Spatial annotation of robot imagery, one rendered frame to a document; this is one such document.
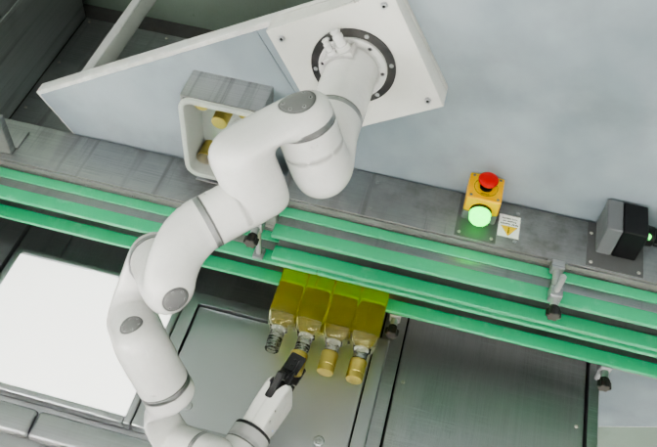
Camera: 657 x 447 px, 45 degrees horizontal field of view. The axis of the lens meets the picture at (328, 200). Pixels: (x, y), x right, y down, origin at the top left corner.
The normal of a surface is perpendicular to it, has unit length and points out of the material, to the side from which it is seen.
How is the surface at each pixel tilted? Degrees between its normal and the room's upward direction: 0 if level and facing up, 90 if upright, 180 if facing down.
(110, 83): 0
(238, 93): 90
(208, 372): 90
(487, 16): 0
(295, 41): 5
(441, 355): 89
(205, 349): 90
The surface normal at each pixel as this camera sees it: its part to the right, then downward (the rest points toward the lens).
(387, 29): -0.22, 0.68
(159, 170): 0.05, -0.65
